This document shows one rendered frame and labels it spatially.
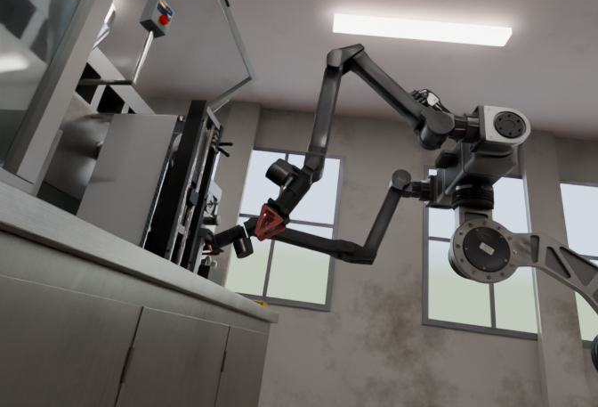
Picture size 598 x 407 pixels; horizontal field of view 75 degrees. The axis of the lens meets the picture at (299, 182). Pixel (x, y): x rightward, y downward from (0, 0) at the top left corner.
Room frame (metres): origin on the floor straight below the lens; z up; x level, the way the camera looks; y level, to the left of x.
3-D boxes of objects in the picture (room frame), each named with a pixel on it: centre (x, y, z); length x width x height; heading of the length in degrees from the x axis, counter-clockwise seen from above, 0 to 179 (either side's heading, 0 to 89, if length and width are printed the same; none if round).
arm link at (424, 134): (0.98, -0.39, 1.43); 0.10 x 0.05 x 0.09; 85
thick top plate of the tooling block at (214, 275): (1.68, 0.48, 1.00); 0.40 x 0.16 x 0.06; 78
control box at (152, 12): (0.93, 0.50, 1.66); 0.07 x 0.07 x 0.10; 63
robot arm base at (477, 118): (0.98, -0.47, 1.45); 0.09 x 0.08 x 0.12; 175
